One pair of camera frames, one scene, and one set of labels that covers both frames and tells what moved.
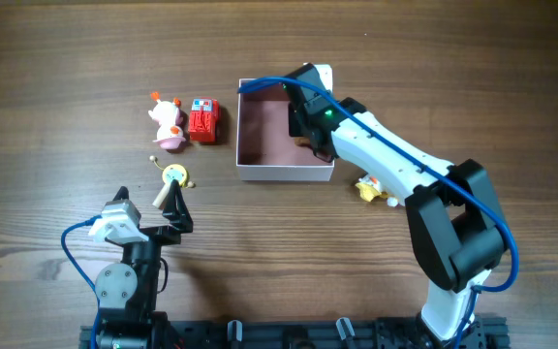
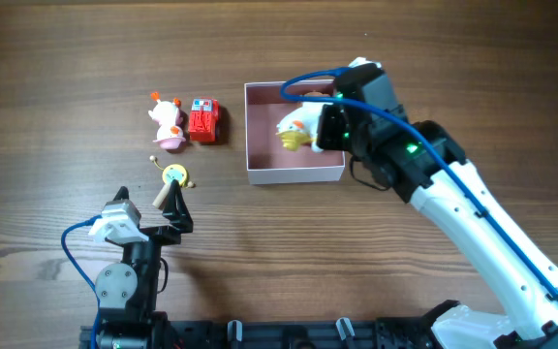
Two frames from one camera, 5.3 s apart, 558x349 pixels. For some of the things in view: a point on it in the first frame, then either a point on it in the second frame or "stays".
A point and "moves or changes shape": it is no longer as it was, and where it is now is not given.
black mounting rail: x=487 y=333 stays
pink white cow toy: x=170 y=132 stays
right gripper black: x=296 y=124 to x=333 y=128
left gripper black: x=176 y=215 stays
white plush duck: x=369 y=187 moves or changes shape
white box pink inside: x=264 y=149 moves or changes shape
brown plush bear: x=305 y=142 moves or changes shape
